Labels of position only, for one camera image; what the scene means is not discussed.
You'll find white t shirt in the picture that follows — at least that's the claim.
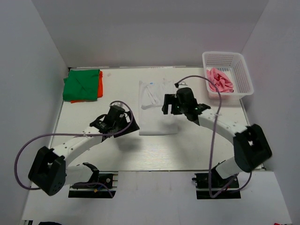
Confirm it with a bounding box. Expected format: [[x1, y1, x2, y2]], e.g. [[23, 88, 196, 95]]
[[138, 79, 179, 136]]

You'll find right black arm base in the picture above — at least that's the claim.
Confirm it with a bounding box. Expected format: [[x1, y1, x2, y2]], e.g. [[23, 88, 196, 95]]
[[191, 172, 242, 200]]

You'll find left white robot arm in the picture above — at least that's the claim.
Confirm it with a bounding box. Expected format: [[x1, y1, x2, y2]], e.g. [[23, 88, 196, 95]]
[[28, 111, 139, 196]]

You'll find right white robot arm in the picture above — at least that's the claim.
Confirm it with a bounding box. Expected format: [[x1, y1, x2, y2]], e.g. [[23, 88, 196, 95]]
[[162, 94, 272, 188]]

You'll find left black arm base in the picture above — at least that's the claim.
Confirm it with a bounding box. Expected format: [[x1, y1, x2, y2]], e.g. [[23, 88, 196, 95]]
[[68, 172, 118, 199]]

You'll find folded orange t shirt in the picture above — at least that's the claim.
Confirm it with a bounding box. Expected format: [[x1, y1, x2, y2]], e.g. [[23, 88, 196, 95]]
[[70, 71, 103, 104]]

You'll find pink t shirt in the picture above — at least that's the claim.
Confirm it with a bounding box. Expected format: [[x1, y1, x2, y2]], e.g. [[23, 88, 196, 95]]
[[206, 67, 234, 93]]

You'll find folded green t shirt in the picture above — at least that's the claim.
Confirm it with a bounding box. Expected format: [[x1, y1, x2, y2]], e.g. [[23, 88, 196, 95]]
[[62, 69, 101, 102]]

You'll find white plastic basket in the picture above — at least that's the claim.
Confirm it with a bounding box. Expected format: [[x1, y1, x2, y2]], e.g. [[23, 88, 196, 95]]
[[202, 51, 254, 100]]

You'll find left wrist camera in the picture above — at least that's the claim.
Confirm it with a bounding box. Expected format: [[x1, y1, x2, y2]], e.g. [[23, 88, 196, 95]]
[[104, 105, 125, 126]]

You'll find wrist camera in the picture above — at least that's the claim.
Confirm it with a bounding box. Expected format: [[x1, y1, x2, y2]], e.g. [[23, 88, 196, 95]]
[[176, 87, 197, 106], [104, 105, 125, 126]]

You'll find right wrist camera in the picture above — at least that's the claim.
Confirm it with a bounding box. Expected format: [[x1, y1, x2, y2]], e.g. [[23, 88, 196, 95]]
[[176, 87, 197, 106]]

